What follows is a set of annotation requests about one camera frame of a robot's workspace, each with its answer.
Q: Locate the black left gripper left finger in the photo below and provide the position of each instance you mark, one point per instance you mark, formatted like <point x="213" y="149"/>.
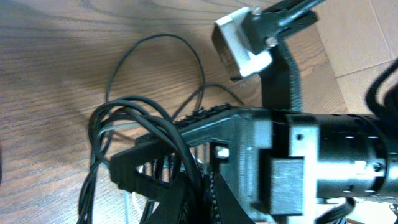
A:
<point x="176" y="206"/>

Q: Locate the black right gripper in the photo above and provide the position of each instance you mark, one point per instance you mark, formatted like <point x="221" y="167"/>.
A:
<point x="280" y="164"/>

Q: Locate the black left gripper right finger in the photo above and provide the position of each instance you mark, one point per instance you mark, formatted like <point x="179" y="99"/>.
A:
<point x="224" y="207"/>

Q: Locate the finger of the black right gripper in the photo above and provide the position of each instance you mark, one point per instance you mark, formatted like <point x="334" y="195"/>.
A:
<point x="202" y="121"/>
<point x="156" y="170"/>

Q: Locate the brown cardboard panel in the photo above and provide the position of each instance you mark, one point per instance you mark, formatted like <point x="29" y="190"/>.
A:
<point x="360" y="38"/>

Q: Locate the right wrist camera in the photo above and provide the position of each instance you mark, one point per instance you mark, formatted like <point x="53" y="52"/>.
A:
<point x="251" y="41"/>

